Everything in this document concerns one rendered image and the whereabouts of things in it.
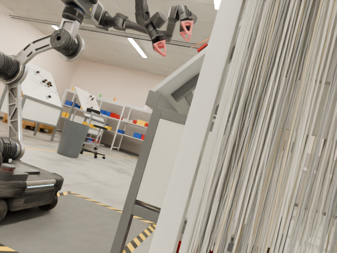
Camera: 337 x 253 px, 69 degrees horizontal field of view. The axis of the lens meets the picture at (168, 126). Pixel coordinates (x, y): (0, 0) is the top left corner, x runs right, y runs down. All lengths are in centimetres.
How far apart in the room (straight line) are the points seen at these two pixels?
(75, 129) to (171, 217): 434
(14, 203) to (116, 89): 899
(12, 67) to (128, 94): 819
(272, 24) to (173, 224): 27
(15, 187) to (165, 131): 94
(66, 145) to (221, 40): 442
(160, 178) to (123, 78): 949
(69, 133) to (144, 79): 588
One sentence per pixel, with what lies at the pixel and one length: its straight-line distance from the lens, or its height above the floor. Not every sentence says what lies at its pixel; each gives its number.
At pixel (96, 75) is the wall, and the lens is 1104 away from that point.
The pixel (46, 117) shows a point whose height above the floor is 54.
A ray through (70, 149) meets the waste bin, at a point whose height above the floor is 13.
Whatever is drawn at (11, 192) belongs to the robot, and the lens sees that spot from 160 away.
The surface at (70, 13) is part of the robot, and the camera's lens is 186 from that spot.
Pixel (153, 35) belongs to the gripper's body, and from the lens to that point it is 140.
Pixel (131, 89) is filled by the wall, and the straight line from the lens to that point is 1009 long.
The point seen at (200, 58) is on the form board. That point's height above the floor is 105.
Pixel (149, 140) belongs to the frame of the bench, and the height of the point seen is 66.
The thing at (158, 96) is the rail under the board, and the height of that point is 85.
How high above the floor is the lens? 65
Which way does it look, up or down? 5 degrees up
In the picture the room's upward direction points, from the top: 16 degrees clockwise
